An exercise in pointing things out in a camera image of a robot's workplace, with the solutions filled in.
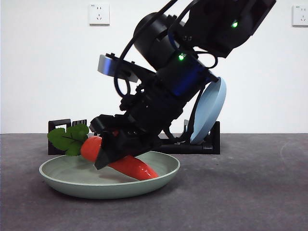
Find orange toy carrot green leaves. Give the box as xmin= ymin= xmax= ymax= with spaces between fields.
xmin=47 ymin=124 xmax=159 ymax=180

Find blue plate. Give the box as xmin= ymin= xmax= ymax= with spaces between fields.
xmin=190 ymin=77 xmax=227 ymax=145

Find black cable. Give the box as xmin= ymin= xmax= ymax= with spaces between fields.
xmin=113 ymin=0 xmax=180 ymax=97
xmin=192 ymin=48 xmax=218 ymax=70

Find green plate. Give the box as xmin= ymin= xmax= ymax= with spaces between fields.
xmin=38 ymin=151 xmax=180 ymax=200

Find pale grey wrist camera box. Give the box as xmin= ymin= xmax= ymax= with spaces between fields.
xmin=97 ymin=54 xmax=119 ymax=77

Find white wall socket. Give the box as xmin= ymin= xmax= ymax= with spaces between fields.
xmin=292 ymin=5 xmax=308 ymax=27
xmin=89 ymin=4 xmax=111 ymax=26

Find black plate rack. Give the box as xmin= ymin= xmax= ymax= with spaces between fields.
xmin=47 ymin=119 xmax=221 ymax=155

